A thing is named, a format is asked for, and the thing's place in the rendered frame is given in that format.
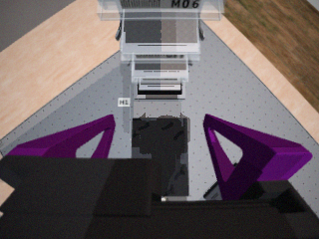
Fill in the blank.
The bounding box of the dark grey rectangular plate with corner brackets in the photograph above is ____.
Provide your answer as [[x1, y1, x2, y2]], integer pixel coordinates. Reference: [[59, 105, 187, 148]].
[[203, 182, 222, 200]]

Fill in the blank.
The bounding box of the grey plate hotel rack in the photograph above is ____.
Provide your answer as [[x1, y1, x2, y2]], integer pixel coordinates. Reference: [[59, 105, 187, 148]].
[[115, 21, 205, 100]]

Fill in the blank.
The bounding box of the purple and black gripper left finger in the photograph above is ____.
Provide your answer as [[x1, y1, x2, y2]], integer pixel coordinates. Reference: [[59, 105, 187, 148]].
[[6, 115, 116, 158]]

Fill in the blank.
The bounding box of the white multi-well plate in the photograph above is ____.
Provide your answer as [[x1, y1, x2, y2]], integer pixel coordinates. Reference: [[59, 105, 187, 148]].
[[97, 0, 227, 21]]

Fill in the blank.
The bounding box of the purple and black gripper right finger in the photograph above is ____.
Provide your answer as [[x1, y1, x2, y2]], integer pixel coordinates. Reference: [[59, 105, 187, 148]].
[[203, 114, 313, 200]]

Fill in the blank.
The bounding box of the grey perforated base plate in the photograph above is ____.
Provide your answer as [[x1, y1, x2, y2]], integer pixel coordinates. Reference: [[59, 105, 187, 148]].
[[0, 21, 319, 217]]

